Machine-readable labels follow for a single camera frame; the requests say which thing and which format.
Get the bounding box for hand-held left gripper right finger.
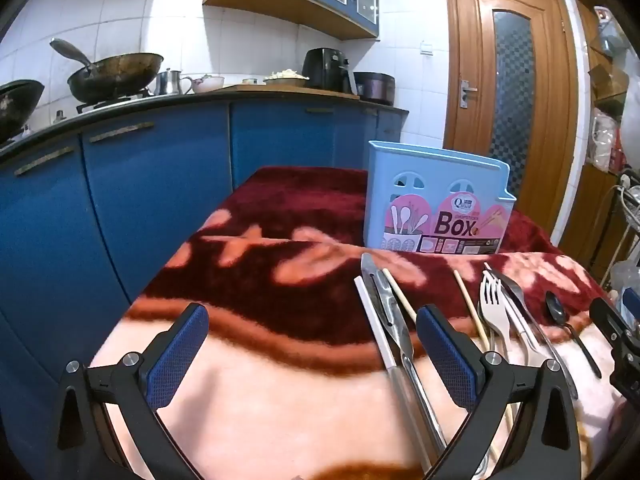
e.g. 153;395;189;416
416;304;583;480

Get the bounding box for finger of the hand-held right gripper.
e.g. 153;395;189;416
609;342;640;402
589;297;640;346

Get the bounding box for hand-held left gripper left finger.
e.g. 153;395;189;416
57;302;210;480

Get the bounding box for dark metal spoon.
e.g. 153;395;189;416
544;290;603;380

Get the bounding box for wooden chopstick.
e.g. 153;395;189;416
382;268;501;463
452;269;518;438

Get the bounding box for metal kitchen tongs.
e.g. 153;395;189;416
360;253;449;456

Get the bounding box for long white plastic stick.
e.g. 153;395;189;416
353;276;433;476

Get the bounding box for light blue utensil box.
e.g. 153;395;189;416
365;140;517;256

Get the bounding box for white plastic utensil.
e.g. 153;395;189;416
502;295;548;368

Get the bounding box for wooden shelf unit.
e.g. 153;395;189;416
557;0;640;283

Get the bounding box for red floral blanket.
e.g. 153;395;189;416
87;166;618;480

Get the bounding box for blue lower kitchen cabinets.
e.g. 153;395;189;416
0;97;410;480

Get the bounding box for gas stove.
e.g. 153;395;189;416
75;89;152;114

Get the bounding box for steel kettle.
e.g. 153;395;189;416
154;68;194;96

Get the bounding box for white bowl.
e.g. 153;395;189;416
192;74;226;94

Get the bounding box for dark rice cooker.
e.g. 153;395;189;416
355;72;396;106

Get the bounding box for large black wok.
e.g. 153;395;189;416
66;52;165;103

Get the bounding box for bowl of food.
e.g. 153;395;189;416
263;69;310;89

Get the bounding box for small black wok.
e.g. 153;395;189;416
0;80;46;143

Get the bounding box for wooden door with glass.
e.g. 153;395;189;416
442;0;581;243

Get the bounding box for black air fryer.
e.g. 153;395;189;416
302;47;357;95

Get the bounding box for metal door handle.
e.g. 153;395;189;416
458;79;479;109

